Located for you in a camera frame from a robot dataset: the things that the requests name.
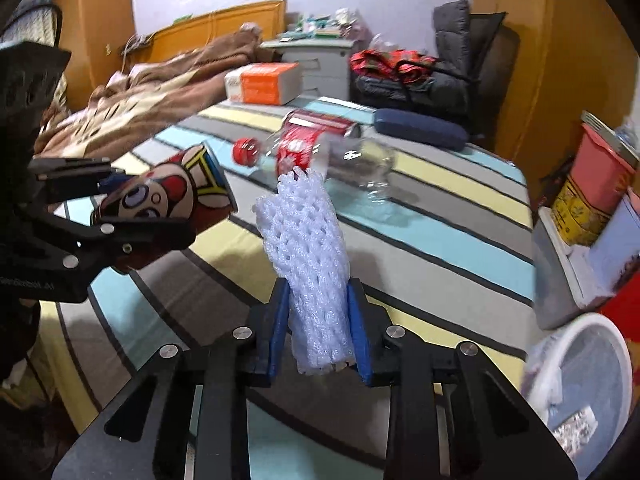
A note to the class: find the white round trash bin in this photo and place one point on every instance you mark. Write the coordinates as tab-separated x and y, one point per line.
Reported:
547	365

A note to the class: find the dark folded clothes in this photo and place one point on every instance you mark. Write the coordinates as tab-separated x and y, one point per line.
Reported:
425	95

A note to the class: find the red gift box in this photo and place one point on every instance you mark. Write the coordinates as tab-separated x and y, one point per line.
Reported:
625	310

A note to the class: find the pile of small bedside boxes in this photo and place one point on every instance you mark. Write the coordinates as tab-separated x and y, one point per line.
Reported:
325	25

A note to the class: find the clear plastic bin liner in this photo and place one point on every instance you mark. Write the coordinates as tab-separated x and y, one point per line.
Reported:
595	375

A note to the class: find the clear bottle with red label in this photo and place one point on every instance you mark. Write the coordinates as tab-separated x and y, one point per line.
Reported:
300	145

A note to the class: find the grey nightstand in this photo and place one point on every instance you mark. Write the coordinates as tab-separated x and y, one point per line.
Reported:
320	65

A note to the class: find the lavender plastic bucket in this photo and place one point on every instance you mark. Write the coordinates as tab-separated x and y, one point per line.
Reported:
620	245

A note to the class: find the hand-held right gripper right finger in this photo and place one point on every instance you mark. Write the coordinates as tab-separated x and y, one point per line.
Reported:
357	330

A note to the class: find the pink storage box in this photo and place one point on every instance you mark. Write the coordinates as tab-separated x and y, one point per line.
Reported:
600	170

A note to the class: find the grey quilted cushion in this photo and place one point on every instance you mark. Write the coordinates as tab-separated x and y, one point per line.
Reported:
452	35

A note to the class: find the clear storage box white lid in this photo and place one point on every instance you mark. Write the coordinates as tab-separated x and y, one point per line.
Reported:
555	280

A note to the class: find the wooden headboard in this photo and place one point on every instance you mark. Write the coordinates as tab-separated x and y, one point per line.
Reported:
225	25

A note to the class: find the yellow wooden wardrobe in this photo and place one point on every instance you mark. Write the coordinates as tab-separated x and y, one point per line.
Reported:
540	60

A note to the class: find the black chair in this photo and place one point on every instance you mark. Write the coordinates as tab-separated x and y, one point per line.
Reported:
492	60

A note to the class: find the brown plush blanket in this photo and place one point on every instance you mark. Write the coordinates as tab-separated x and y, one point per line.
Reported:
150	90

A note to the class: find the cartoon print can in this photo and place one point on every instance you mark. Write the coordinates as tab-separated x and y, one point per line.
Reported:
165	195

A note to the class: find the white foam net sleeve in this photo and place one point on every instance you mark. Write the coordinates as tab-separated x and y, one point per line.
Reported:
305	240

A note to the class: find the striped bed sheet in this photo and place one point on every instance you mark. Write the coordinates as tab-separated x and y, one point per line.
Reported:
450	240

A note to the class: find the clear plastic bag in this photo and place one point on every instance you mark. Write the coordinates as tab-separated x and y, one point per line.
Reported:
382	45

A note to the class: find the navy blue case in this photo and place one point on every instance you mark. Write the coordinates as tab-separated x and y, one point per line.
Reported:
420	127

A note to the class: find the red black plaid bag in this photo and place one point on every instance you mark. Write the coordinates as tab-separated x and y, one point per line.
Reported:
380	62

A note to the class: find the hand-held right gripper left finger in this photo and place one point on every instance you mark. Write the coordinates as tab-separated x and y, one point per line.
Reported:
280	325

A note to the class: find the yellow wooden door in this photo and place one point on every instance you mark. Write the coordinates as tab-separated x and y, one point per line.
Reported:
95	35

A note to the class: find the orange white tissue pack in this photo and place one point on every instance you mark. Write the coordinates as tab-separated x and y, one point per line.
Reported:
265	82

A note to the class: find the yellow printed box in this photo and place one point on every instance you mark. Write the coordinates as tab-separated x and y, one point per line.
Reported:
580	210

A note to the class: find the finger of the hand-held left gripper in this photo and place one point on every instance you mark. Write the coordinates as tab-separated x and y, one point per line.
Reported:
150	237
75	175

